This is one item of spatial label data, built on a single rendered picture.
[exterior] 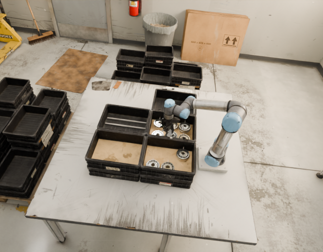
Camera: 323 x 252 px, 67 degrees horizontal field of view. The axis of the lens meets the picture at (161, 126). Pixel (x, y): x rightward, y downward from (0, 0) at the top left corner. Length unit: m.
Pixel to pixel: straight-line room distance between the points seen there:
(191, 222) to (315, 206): 1.76
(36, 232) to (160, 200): 1.29
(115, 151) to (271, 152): 2.14
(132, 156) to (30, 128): 1.23
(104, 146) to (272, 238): 1.86
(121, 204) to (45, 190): 0.57
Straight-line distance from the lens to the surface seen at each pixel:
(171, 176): 1.81
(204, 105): 1.78
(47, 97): 3.24
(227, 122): 1.58
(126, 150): 1.96
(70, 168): 2.08
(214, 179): 2.05
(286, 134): 3.78
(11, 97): 3.20
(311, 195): 3.31
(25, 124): 2.82
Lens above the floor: 2.39
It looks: 47 degrees down
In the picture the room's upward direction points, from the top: 7 degrees clockwise
